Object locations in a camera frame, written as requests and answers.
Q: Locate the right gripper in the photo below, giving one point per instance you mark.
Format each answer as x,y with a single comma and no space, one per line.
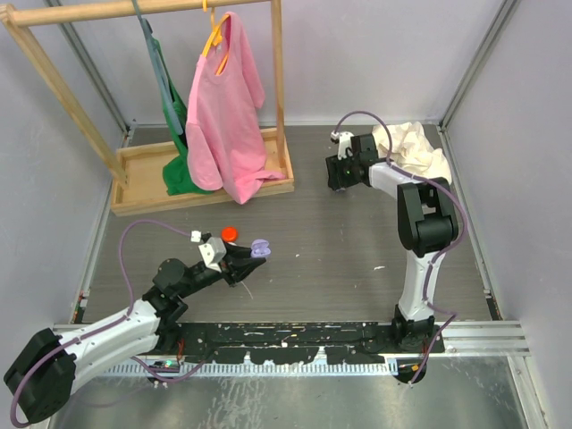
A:
334,166

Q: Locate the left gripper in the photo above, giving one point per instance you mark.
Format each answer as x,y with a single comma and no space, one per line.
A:
236,261

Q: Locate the purple charging case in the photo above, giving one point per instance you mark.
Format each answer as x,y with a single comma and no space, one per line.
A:
260,249

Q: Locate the orange charging case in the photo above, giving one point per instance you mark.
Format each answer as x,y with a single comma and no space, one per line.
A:
229,234

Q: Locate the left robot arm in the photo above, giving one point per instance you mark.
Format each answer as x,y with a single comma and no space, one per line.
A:
52,366

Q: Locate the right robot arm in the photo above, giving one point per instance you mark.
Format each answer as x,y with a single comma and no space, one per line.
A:
426,221

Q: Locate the cream crumpled cloth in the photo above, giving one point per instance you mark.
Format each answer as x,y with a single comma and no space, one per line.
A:
411,150

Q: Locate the green shirt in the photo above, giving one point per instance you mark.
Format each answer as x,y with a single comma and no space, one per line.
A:
176,172

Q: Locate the pink shirt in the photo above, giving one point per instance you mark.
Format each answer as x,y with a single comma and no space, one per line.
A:
226,149

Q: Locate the wooden clothes rack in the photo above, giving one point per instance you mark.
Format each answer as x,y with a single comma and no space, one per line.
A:
138,187

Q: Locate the grey-blue hanger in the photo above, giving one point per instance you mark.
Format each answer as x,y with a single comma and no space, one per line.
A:
159,71

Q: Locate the yellow hanger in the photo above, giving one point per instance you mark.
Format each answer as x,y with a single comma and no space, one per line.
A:
217,40

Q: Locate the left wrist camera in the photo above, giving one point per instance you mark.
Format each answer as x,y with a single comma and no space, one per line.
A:
213,252

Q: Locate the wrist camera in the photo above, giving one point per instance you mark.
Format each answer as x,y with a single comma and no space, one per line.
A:
213,252
343,140

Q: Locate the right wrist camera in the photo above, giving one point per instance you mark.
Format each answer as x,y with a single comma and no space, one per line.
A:
343,140

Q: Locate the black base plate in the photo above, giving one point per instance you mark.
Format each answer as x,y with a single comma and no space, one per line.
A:
290,343

